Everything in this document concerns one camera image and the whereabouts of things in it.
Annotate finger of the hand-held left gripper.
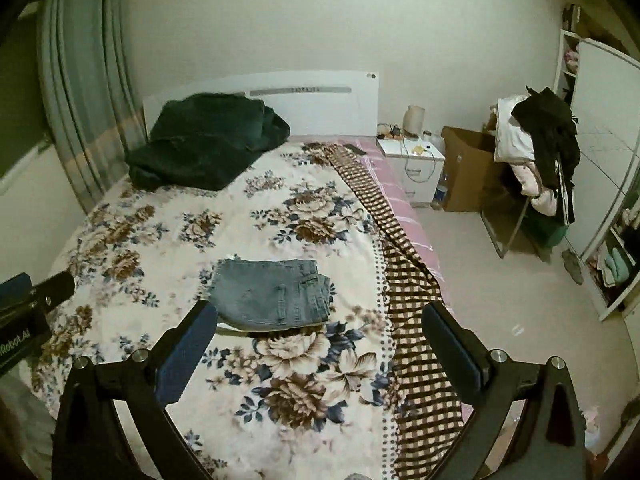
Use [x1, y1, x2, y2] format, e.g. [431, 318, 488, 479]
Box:
[31, 270, 76, 309]

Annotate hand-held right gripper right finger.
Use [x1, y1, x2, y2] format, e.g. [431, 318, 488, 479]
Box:
[422, 301, 589, 480]

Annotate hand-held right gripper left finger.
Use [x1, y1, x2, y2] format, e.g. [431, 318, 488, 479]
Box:
[52, 300, 219, 480]

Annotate blue jeans pants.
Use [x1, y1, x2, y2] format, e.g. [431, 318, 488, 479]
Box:
[206, 258, 334, 333]

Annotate brown checked cloth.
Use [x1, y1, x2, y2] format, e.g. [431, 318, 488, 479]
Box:
[301, 141, 474, 480]

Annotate floral bed blanket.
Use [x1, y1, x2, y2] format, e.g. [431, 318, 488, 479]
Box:
[30, 141, 402, 480]

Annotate grey slipper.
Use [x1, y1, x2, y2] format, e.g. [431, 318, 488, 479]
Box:
[560, 248, 585, 287]

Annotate pink bed sheet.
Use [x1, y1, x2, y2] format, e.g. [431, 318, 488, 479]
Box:
[292, 135, 474, 423]

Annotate green bin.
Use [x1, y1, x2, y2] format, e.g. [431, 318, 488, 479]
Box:
[529, 210, 570, 250]

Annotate clear plastic bottle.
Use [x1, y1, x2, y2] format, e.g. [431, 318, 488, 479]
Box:
[433, 173, 449, 212]

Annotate brown cardboard box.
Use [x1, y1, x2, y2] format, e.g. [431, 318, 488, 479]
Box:
[440, 125, 507, 214]

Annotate pale pink clothing pile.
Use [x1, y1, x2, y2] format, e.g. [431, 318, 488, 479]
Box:
[514, 159, 567, 218]

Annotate white nightstand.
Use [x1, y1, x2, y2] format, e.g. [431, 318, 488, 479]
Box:
[376, 135, 446, 209]

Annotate grey striped curtain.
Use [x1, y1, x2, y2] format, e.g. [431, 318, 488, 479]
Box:
[36, 0, 151, 216]

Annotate dark green blanket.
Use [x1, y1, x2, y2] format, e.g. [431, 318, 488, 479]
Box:
[124, 92, 292, 192]

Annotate white garment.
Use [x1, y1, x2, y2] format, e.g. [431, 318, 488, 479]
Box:
[494, 94, 540, 167]

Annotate black garment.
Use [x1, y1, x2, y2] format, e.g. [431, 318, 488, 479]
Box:
[510, 87, 582, 227]

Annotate beige table lamp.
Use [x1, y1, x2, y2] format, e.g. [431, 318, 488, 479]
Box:
[405, 104, 427, 138]

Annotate white wardrobe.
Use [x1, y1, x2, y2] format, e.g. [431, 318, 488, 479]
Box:
[554, 4, 640, 323]

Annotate white headboard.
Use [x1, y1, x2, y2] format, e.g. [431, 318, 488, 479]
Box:
[142, 70, 380, 143]

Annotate metal frame chair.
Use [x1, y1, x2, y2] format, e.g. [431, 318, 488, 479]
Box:
[479, 194, 552, 261]

